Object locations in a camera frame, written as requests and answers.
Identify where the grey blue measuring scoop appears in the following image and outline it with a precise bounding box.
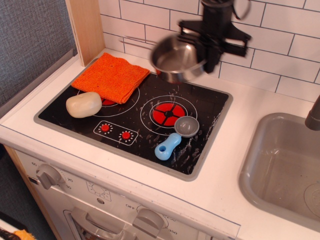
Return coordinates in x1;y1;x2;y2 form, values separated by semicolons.
154;116;200;161

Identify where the grey oven dial knob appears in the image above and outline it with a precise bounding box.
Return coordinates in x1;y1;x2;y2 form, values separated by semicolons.
132;208;165;238

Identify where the grey timer dial knob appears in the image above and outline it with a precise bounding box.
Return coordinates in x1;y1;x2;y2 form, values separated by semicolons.
36;164;62;190

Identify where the orange knitted towel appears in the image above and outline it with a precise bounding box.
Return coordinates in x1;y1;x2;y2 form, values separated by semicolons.
71;53;150;104

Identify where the yellow black object on floor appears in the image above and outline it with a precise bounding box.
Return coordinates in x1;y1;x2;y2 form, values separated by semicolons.
0;228;36;240

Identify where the left red stove knob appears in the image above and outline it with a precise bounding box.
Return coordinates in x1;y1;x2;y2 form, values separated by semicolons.
100;124;110;132

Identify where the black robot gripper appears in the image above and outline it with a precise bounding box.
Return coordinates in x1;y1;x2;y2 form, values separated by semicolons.
178;0;251;74

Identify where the grey plastic sink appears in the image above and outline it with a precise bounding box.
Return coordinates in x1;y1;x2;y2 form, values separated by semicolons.
239;112;320;232

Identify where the black toy stovetop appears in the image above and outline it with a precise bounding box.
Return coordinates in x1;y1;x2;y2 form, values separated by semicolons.
34;73;233;181

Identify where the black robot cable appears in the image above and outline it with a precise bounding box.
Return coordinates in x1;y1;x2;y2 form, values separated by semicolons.
232;0;252;21

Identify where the cream toy potato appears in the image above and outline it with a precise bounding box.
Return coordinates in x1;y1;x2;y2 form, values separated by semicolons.
65;92;102;118

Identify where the stainless steel pot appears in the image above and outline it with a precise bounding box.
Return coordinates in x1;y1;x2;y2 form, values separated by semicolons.
120;34;207;84

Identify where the grey faucet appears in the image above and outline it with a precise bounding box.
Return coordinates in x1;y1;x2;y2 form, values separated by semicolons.
304;95;320;131

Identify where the light wooden side panel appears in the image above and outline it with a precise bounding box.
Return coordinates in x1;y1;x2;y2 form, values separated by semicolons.
65;0;105;67

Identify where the red stove knob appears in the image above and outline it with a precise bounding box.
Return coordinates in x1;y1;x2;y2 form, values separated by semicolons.
100;124;110;132
121;131;131;140

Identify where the right red stove knob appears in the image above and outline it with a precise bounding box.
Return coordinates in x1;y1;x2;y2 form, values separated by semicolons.
121;131;131;140

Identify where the grey oven door handle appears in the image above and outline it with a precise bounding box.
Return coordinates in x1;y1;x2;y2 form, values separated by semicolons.
70;207;136;240

